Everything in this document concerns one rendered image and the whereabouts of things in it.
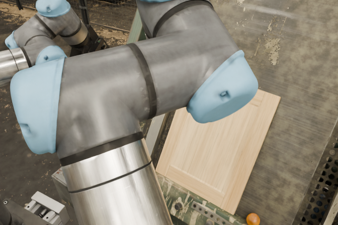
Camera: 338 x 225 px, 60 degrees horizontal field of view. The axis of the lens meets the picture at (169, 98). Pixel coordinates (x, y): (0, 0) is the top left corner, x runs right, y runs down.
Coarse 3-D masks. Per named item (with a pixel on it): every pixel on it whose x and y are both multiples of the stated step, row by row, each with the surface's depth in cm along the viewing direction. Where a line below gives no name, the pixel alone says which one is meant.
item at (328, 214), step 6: (336, 192) 94; (336, 198) 93; (330, 204) 96; (336, 204) 92; (330, 210) 93; (336, 210) 92; (324, 216) 97; (330, 216) 93; (336, 216) 96; (324, 222) 94; (330, 222) 93; (336, 222) 96
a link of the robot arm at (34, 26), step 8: (24, 24) 76; (32, 24) 75; (40, 24) 75; (16, 32) 75; (24, 32) 74; (32, 32) 73; (40, 32) 74; (48, 32) 77; (8, 40) 75; (16, 40) 74; (24, 40) 72
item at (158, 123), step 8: (168, 112) 127; (152, 120) 127; (160, 120) 126; (152, 128) 127; (160, 128) 126; (152, 136) 127; (160, 136) 129; (152, 144) 127; (152, 152) 128; (152, 160) 131
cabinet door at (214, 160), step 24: (264, 96) 108; (192, 120) 122; (240, 120) 112; (264, 120) 108; (168, 144) 126; (192, 144) 121; (216, 144) 117; (240, 144) 112; (168, 168) 126; (192, 168) 121; (216, 168) 116; (240, 168) 112; (216, 192) 116; (240, 192) 112
